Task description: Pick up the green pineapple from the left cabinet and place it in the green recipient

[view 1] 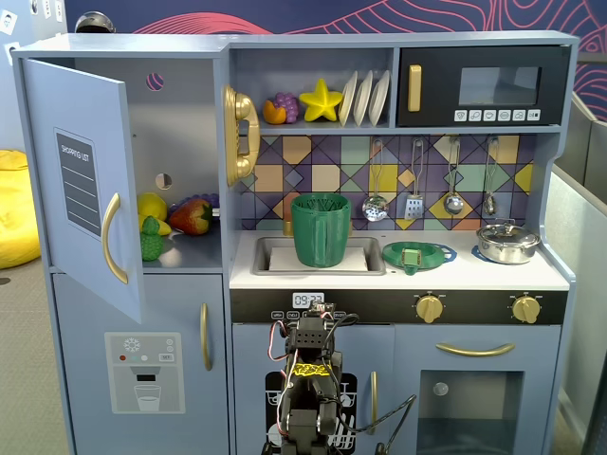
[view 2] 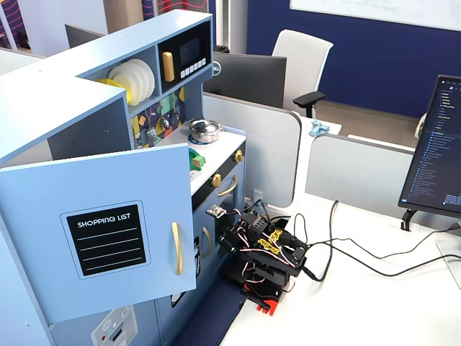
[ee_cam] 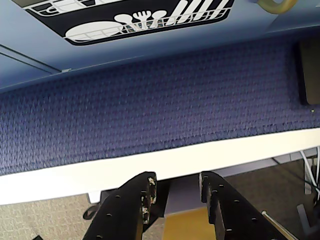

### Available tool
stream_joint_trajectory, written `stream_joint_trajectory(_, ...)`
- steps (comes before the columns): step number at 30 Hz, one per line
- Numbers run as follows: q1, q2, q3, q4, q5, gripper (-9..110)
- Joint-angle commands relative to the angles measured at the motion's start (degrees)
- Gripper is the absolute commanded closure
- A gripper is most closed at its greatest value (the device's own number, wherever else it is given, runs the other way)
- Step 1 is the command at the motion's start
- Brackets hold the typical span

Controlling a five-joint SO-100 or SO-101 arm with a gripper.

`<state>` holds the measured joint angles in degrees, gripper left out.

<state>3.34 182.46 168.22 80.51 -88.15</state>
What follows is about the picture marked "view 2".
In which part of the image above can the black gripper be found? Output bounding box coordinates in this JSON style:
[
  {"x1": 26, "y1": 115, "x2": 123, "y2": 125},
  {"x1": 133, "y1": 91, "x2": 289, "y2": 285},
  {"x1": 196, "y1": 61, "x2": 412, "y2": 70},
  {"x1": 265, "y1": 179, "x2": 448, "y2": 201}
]
[{"x1": 217, "y1": 216, "x2": 257, "y2": 270}]

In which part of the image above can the red robot base clamp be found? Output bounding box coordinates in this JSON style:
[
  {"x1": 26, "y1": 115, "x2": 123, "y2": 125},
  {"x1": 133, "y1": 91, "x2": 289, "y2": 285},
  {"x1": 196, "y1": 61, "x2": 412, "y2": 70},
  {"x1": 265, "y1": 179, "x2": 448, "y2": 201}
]
[{"x1": 241, "y1": 282, "x2": 295, "y2": 317}]

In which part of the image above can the green recipient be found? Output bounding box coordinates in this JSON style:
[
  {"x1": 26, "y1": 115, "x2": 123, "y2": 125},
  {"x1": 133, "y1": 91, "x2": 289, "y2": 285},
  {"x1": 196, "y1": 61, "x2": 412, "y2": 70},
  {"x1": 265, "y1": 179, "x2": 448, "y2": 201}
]
[{"x1": 188, "y1": 147, "x2": 207, "y2": 172}]

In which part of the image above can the blue shopping list cabinet door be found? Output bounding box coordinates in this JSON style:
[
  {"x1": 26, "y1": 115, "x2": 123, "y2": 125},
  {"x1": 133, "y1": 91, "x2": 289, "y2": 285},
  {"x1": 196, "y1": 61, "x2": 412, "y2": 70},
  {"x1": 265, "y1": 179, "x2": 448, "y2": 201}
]
[{"x1": 0, "y1": 142, "x2": 198, "y2": 324}]

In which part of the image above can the dark blue textured mat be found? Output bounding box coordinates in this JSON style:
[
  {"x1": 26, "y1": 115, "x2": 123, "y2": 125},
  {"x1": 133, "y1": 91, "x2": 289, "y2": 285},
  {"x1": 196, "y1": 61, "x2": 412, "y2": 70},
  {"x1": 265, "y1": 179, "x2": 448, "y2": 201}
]
[{"x1": 171, "y1": 275, "x2": 250, "y2": 346}]

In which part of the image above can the grey desk divider panel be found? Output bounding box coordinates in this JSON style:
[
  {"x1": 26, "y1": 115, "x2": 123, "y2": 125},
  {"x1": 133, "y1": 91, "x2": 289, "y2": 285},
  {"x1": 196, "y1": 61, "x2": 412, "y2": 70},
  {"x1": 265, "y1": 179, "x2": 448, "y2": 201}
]
[
  {"x1": 304, "y1": 133, "x2": 416, "y2": 220},
  {"x1": 202, "y1": 91, "x2": 303, "y2": 209}
]

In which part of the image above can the silver toy pot with lid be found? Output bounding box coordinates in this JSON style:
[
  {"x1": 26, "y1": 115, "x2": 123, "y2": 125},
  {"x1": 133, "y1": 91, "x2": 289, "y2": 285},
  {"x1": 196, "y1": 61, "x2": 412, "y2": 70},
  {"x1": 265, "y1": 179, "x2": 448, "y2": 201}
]
[{"x1": 187, "y1": 118, "x2": 224, "y2": 144}]

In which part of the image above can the toy spatula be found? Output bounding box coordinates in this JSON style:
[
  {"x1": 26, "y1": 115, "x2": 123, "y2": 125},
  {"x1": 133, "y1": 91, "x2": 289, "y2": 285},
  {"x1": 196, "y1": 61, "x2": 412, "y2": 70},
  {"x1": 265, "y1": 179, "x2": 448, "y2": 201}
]
[{"x1": 145, "y1": 111, "x2": 158, "y2": 146}]

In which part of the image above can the crumpled blue cloth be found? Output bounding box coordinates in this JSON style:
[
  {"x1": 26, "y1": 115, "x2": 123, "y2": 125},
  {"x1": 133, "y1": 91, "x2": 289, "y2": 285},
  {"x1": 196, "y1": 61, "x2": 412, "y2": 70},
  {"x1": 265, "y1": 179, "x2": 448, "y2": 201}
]
[{"x1": 308, "y1": 119, "x2": 331, "y2": 138}]

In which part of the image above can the black dell monitor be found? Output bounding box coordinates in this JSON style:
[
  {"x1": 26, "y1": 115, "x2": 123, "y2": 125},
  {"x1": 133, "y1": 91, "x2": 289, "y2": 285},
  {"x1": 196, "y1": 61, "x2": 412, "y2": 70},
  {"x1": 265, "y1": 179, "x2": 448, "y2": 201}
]
[{"x1": 202, "y1": 53, "x2": 288, "y2": 110}]

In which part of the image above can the white toy plate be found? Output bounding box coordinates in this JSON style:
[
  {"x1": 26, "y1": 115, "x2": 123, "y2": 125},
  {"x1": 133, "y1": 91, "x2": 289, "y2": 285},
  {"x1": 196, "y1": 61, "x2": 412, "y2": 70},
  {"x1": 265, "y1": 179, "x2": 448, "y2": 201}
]
[
  {"x1": 126, "y1": 58, "x2": 156, "y2": 100},
  {"x1": 107, "y1": 63, "x2": 144, "y2": 107}
]

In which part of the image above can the yellow toy plate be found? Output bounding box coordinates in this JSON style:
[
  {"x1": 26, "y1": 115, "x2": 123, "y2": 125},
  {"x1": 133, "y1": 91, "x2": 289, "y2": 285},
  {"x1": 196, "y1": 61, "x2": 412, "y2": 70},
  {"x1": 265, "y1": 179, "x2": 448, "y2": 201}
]
[{"x1": 96, "y1": 77, "x2": 133, "y2": 105}]

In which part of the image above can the white office chair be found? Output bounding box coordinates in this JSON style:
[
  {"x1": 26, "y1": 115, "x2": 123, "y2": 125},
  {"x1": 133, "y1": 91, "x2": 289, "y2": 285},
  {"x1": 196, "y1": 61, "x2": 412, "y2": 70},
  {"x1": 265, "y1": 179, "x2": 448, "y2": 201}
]
[{"x1": 271, "y1": 29, "x2": 334, "y2": 120}]

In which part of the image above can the monitor showing code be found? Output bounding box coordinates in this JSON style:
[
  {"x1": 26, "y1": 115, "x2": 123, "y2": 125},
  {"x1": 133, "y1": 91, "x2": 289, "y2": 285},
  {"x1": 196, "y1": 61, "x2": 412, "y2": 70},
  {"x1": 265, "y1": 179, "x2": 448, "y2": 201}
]
[{"x1": 397, "y1": 74, "x2": 461, "y2": 218}]

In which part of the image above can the blue toy kitchen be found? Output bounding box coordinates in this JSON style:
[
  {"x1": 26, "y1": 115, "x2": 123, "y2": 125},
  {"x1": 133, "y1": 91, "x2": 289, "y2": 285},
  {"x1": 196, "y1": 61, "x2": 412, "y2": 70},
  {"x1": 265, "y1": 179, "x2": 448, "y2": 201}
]
[{"x1": 0, "y1": 9, "x2": 249, "y2": 346}]

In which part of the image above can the dark monitor back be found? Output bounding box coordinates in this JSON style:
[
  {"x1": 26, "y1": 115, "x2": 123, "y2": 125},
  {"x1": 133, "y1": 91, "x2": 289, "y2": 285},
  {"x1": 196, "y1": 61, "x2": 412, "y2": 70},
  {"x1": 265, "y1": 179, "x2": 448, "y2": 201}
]
[{"x1": 64, "y1": 24, "x2": 106, "y2": 50}]

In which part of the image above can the whiteboard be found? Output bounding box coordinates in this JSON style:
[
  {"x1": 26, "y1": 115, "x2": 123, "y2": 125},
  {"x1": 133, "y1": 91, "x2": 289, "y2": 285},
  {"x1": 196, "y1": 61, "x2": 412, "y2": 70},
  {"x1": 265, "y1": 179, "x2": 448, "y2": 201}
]
[{"x1": 289, "y1": 0, "x2": 461, "y2": 33}]

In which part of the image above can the short gold cabinet handle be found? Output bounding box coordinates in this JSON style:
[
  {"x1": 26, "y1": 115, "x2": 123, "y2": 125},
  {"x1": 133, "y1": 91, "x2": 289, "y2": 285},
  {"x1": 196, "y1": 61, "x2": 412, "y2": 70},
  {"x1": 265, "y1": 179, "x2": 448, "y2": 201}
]
[{"x1": 201, "y1": 226, "x2": 214, "y2": 259}]

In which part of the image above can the small wrist camera board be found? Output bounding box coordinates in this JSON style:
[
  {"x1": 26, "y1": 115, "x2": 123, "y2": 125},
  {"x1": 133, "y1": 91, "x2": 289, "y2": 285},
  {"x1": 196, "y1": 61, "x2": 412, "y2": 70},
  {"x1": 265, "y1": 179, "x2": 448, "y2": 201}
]
[{"x1": 205, "y1": 203, "x2": 226, "y2": 219}]

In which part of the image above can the long gold door handle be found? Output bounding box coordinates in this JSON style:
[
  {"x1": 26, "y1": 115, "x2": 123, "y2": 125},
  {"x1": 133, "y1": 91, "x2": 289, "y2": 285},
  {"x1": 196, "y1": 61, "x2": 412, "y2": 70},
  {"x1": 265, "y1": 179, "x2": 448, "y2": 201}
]
[{"x1": 171, "y1": 221, "x2": 184, "y2": 276}]

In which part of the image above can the gold oven handle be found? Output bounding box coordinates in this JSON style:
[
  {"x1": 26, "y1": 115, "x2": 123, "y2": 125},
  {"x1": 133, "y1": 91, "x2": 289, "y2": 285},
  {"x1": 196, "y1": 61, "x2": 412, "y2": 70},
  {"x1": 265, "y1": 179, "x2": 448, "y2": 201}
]
[{"x1": 217, "y1": 174, "x2": 239, "y2": 198}]

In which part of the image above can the black power cable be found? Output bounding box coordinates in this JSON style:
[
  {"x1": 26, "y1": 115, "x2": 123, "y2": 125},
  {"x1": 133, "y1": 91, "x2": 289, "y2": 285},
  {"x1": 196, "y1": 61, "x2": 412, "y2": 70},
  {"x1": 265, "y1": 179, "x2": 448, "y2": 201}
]
[{"x1": 301, "y1": 200, "x2": 340, "y2": 283}]

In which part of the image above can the black usb cable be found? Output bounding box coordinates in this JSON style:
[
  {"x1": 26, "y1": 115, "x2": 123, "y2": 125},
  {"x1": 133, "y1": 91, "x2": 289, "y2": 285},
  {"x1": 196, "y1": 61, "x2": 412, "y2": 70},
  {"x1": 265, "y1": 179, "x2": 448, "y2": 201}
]
[{"x1": 293, "y1": 221, "x2": 461, "y2": 261}]

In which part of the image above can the thin black cable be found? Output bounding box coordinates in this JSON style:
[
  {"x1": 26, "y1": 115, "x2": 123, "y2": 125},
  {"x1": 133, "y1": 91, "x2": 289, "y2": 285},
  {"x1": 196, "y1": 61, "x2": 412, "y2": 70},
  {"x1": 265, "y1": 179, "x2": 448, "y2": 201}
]
[{"x1": 305, "y1": 237, "x2": 461, "y2": 278}]

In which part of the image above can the black monitor mount clamp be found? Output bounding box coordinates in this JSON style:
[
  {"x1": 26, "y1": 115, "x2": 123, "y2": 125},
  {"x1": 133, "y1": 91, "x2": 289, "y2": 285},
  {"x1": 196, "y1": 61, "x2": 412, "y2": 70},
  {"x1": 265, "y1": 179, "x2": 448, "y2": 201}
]
[{"x1": 400, "y1": 208, "x2": 423, "y2": 232}]

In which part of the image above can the gold microwave handle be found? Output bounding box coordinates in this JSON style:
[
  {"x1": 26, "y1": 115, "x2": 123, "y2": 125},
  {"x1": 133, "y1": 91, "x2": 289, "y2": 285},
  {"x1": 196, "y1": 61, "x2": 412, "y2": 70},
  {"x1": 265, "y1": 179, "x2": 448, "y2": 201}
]
[{"x1": 161, "y1": 51, "x2": 176, "y2": 83}]

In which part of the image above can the toy microwave with yellow handle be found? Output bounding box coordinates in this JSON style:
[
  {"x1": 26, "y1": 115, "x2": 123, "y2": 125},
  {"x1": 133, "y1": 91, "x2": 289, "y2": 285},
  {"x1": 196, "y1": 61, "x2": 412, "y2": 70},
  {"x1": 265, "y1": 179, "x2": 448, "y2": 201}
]
[{"x1": 157, "y1": 20, "x2": 212, "y2": 94}]

